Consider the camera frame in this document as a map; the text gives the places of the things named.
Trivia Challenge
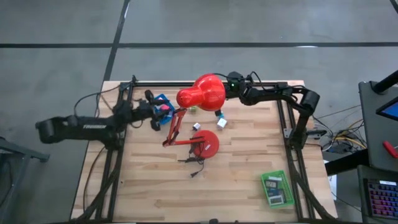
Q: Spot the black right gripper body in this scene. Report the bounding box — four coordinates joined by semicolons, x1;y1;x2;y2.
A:
224;71;249;100

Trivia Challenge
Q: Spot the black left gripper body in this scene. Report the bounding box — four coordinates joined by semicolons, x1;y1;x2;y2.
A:
133;89;162;132

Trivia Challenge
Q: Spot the blue plastic basket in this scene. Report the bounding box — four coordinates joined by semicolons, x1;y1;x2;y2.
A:
154;94;175;126

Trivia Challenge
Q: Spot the red desk lamp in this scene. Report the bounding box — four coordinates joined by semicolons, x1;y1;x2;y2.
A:
162;73;226;159

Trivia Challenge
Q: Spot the green plastic basket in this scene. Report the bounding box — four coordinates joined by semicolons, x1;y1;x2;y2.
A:
260;170;295;208

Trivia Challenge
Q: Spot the grey metal table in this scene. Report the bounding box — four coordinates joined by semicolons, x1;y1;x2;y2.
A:
0;136;50;224

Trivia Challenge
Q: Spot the black side desk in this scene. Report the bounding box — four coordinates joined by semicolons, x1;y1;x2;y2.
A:
325;70;398;224

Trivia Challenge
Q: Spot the tablet with blue screen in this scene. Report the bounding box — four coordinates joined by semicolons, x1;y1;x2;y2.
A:
375;96;398;122

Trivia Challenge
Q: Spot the backlit black keyboard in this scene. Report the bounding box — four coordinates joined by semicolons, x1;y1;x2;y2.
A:
366;179;398;220

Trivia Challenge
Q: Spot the black metal table frame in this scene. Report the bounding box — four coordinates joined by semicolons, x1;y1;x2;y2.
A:
70;81;338;223

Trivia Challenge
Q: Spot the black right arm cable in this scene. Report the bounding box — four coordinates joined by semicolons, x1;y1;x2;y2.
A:
213;70;267;91

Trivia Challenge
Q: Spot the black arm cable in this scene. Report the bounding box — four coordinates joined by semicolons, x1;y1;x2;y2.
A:
213;70;267;91
73;83;137;116

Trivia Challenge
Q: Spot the black lamp power cable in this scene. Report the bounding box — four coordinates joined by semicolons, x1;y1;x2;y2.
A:
177;157;206;179

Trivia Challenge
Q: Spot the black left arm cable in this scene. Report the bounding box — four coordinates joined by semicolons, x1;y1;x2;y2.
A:
73;83;137;116

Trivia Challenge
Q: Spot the brown cable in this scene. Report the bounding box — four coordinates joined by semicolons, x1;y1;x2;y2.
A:
81;146;106;214

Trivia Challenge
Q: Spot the tangled cable bundle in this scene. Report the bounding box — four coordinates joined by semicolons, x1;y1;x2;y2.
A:
312;104;368;155

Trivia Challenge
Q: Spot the red handled tool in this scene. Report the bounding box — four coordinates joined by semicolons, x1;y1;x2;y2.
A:
382;141;398;160

